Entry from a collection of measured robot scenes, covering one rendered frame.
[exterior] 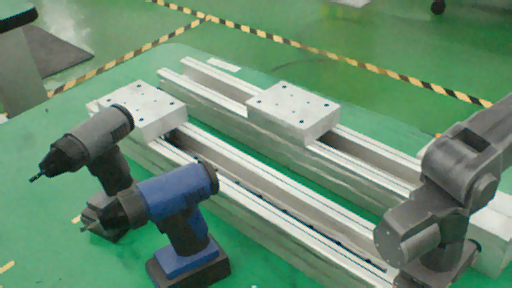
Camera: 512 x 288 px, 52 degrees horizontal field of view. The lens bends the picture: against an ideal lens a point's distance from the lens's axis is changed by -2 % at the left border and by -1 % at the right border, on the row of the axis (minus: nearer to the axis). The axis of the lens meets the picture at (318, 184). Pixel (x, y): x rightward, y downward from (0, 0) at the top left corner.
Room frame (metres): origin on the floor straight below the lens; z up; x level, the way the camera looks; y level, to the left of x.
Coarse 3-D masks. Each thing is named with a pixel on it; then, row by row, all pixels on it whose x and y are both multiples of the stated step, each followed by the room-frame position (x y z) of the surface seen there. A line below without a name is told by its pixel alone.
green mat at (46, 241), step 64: (128, 64) 1.34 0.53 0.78; (0, 128) 1.03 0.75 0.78; (64, 128) 1.02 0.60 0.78; (384, 128) 0.99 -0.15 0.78; (0, 192) 0.80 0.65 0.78; (64, 192) 0.79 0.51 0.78; (320, 192) 0.77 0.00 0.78; (0, 256) 0.62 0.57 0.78; (64, 256) 0.62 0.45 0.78; (128, 256) 0.62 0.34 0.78; (256, 256) 0.61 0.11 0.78
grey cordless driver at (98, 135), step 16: (112, 112) 0.74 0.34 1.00; (128, 112) 0.76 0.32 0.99; (80, 128) 0.70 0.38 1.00; (96, 128) 0.70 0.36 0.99; (112, 128) 0.72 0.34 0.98; (128, 128) 0.74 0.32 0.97; (64, 144) 0.66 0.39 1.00; (80, 144) 0.67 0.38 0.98; (96, 144) 0.68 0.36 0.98; (112, 144) 0.71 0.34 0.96; (48, 160) 0.63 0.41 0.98; (64, 160) 0.64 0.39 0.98; (80, 160) 0.65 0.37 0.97; (96, 160) 0.69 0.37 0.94; (112, 160) 0.71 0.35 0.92; (48, 176) 0.62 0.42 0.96; (112, 176) 0.70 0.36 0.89; (128, 176) 0.73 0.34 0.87; (112, 192) 0.70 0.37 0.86; (96, 208) 0.68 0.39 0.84; (112, 240) 0.65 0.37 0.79
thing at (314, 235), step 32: (192, 128) 0.88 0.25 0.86; (160, 160) 0.81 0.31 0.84; (192, 160) 0.78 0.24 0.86; (224, 160) 0.80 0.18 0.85; (256, 160) 0.77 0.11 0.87; (224, 192) 0.69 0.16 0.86; (256, 192) 0.71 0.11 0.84; (288, 192) 0.69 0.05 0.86; (256, 224) 0.64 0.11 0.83; (288, 224) 0.60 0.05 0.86; (320, 224) 0.64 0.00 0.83; (352, 224) 0.60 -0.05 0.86; (288, 256) 0.59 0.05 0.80; (320, 256) 0.54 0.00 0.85; (352, 256) 0.53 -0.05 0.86
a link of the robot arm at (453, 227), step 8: (448, 216) 0.44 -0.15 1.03; (456, 216) 0.44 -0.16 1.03; (464, 216) 0.45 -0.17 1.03; (440, 224) 0.45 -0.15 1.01; (448, 224) 0.44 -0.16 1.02; (456, 224) 0.44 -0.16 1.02; (464, 224) 0.45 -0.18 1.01; (440, 232) 0.45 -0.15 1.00; (448, 232) 0.44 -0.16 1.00; (456, 232) 0.44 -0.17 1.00; (464, 232) 0.45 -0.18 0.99; (440, 240) 0.45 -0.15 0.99; (448, 240) 0.44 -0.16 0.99; (456, 240) 0.45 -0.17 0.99
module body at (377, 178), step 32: (192, 64) 1.16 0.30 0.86; (192, 96) 1.05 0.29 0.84; (224, 96) 1.00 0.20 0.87; (224, 128) 0.98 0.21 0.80; (256, 128) 0.91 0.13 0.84; (288, 160) 0.85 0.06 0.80; (320, 160) 0.80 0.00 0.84; (352, 160) 0.77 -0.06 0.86; (384, 160) 0.78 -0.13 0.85; (416, 160) 0.76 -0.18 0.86; (352, 192) 0.74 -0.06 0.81; (384, 192) 0.70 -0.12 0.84
